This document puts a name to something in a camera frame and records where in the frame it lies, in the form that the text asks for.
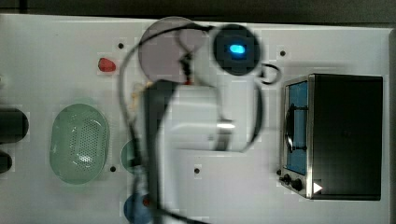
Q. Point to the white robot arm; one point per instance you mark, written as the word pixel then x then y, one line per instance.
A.
pixel 218 108

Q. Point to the green oval strainer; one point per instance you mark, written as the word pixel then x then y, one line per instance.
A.
pixel 79 144

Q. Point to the yellow banana toy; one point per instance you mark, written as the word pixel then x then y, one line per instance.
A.
pixel 138 89

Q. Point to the green cup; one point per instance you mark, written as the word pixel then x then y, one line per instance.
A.
pixel 126 157

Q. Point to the red item in bowl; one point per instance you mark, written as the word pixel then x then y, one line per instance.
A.
pixel 146 202

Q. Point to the red strawberry toy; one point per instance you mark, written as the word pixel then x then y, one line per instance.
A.
pixel 105 65

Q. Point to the blue bowl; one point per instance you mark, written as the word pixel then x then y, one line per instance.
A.
pixel 134 210

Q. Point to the black toaster oven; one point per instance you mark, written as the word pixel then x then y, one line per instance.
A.
pixel 332 137

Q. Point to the large black cylinder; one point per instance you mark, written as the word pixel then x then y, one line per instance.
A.
pixel 14 125

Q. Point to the small black cylinder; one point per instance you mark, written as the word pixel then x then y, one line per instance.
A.
pixel 5 162

